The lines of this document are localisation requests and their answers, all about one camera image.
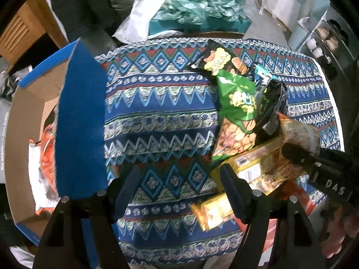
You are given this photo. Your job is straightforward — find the yellow snack pack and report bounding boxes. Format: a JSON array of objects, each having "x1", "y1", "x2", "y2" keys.
[{"x1": 212, "y1": 111, "x2": 321, "y2": 197}]

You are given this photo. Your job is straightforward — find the person's right hand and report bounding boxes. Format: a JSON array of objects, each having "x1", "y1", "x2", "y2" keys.
[{"x1": 320, "y1": 202, "x2": 357, "y2": 259}]

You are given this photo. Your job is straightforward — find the blue cardboard box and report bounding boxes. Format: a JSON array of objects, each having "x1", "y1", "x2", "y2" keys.
[{"x1": 4, "y1": 38, "x2": 113, "y2": 269}]

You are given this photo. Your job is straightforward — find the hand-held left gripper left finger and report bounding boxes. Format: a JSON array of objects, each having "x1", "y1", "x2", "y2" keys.
[{"x1": 32, "y1": 165, "x2": 141, "y2": 269}]

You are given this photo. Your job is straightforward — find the white plastic bag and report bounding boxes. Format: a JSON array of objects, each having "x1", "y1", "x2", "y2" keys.
[{"x1": 112, "y1": 0, "x2": 195, "y2": 45}]

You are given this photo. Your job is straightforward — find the small teal packet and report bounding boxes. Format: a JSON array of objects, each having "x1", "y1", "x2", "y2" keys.
[{"x1": 252, "y1": 64, "x2": 279, "y2": 86}]

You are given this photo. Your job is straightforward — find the dark hanging jackets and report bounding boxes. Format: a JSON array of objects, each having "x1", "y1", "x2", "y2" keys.
[{"x1": 50, "y1": 0, "x2": 132, "y2": 38}]

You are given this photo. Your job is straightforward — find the green cracker snack bag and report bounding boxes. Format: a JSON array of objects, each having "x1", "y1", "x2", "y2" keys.
[{"x1": 211, "y1": 69, "x2": 258, "y2": 161}]

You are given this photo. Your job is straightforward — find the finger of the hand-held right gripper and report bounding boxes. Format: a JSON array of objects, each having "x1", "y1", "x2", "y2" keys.
[{"x1": 281, "y1": 143, "x2": 322, "y2": 174}]

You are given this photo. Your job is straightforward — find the small yellow snack packet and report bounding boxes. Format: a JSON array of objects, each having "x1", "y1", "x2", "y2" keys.
[{"x1": 190, "y1": 193, "x2": 239, "y2": 232}]

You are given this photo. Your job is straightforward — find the group of shoes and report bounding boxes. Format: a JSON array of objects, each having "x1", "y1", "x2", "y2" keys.
[{"x1": 306, "y1": 20, "x2": 351, "y2": 65}]

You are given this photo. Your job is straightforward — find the orange snack bag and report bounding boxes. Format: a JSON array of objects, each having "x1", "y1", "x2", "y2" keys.
[{"x1": 28, "y1": 123, "x2": 58, "y2": 215}]

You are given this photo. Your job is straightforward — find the black and yellow snack bag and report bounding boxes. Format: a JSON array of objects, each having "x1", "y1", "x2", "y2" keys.
[{"x1": 187, "y1": 40, "x2": 251, "y2": 77}]

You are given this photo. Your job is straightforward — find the teal box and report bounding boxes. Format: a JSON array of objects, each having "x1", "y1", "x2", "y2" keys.
[{"x1": 148, "y1": 15, "x2": 252, "y2": 35}]

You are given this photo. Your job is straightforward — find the grey shoe rack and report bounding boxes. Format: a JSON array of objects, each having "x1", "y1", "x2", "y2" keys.
[{"x1": 296, "y1": 4, "x2": 355, "y2": 80}]

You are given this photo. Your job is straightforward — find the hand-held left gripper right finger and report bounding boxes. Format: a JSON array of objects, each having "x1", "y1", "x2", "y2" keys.
[{"x1": 219, "y1": 163, "x2": 326, "y2": 269}]

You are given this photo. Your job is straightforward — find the patterned blue tablecloth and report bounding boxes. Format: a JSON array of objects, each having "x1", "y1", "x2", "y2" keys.
[{"x1": 94, "y1": 32, "x2": 345, "y2": 264}]

